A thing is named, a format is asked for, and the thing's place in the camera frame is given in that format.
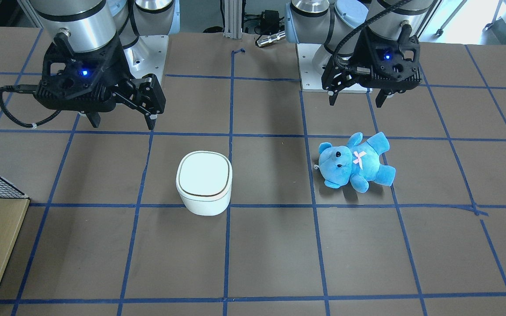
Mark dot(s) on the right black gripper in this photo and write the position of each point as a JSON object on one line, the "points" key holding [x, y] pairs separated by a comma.
{"points": [[120, 71]]}

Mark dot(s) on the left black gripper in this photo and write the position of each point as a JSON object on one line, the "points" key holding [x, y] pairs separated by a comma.
{"points": [[353, 56]]}

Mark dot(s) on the white lidded trash can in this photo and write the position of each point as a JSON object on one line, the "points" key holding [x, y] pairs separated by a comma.
{"points": [[204, 181]]}

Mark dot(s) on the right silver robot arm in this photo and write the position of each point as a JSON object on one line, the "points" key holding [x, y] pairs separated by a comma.
{"points": [[91, 24]]}

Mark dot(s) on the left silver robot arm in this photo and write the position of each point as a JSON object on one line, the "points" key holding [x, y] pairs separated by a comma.
{"points": [[337, 25]]}

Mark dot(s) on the blue teddy bear plush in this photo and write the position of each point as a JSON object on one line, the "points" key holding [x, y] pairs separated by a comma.
{"points": [[357, 163]]}

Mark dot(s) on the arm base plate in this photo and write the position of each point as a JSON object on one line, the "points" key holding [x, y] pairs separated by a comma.
{"points": [[148, 56], [312, 58]]}

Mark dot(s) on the aluminium frame post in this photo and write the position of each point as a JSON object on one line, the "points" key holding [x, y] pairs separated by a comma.
{"points": [[233, 16]]}

